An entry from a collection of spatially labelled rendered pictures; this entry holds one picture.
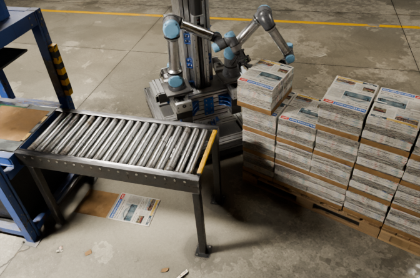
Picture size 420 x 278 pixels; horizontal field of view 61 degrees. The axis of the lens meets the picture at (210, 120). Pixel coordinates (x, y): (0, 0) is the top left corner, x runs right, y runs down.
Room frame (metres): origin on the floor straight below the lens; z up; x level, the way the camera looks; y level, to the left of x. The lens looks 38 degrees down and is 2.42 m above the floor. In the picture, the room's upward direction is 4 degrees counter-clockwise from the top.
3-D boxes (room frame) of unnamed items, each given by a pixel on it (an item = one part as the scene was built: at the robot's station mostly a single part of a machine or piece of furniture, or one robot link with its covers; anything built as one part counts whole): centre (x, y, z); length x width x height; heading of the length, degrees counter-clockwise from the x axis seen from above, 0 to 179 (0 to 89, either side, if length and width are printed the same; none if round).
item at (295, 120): (2.03, -0.83, 0.42); 1.17 x 0.39 x 0.83; 54
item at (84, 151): (2.02, 0.85, 0.77); 0.47 x 0.05 x 0.05; 163
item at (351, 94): (1.95, -0.94, 1.06); 0.37 x 0.29 x 0.01; 145
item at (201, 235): (1.53, 0.12, 0.34); 0.06 x 0.06 x 0.68; 73
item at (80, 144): (2.03, 0.91, 0.77); 0.47 x 0.05 x 0.05; 163
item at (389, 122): (1.78, -1.18, 0.95); 0.38 x 0.29 x 0.23; 145
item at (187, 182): (1.72, 0.73, 0.74); 1.34 x 0.05 x 0.12; 73
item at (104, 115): (2.20, 0.59, 0.74); 1.34 x 0.05 x 0.12; 73
